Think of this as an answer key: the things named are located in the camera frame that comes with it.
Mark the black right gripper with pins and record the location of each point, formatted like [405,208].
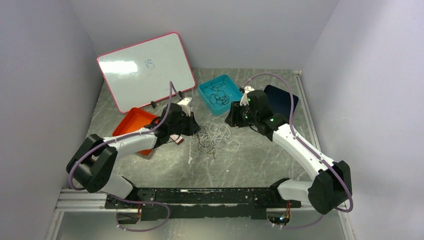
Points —
[233,117]

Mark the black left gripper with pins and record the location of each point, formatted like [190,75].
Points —
[193,127]

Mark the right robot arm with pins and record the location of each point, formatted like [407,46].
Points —
[330,183]

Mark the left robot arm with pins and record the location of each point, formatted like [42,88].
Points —
[92,165]

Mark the small red white card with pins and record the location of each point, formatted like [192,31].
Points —
[177,139]

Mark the teal square tray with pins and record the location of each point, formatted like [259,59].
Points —
[218,94]

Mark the dark blue square tray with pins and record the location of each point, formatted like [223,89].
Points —
[279,101]

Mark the orange square tray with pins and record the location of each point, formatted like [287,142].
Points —
[135,119]

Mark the pink framed whiteboard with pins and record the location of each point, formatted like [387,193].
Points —
[141,73]

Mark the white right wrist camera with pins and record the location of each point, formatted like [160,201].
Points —
[244,101]

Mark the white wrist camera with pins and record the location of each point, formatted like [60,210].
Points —
[244,101]
[185,105]

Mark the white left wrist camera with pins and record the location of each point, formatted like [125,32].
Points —
[185,105]

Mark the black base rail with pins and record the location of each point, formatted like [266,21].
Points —
[151,204]

